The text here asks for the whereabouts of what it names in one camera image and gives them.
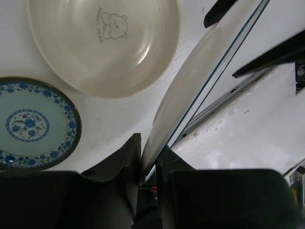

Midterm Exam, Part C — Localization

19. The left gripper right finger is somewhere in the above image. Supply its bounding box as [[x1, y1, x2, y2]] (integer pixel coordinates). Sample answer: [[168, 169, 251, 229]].
[[156, 147, 195, 229]]

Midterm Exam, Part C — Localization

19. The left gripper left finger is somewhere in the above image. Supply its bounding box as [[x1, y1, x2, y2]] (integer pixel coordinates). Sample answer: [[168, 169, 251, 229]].
[[81, 133, 141, 229]]

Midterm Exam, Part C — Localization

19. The blue floral plate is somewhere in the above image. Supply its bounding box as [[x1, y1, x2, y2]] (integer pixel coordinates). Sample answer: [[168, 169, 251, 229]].
[[0, 76, 82, 171]]

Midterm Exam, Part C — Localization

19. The white plate green rim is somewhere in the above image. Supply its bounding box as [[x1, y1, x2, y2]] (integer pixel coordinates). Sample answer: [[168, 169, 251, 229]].
[[138, 0, 269, 184]]

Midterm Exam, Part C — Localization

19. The cream white bear plate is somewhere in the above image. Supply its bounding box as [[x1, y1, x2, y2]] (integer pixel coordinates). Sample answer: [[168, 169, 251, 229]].
[[26, 0, 181, 98]]

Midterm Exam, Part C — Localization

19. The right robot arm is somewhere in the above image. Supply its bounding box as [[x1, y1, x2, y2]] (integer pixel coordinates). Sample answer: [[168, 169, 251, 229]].
[[203, 0, 237, 28]]

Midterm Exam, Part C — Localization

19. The aluminium front rail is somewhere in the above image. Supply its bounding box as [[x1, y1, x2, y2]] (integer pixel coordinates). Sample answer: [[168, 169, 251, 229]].
[[166, 67, 275, 147]]

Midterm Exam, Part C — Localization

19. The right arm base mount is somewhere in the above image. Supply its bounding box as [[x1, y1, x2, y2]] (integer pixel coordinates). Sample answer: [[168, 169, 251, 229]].
[[233, 31, 305, 93]]

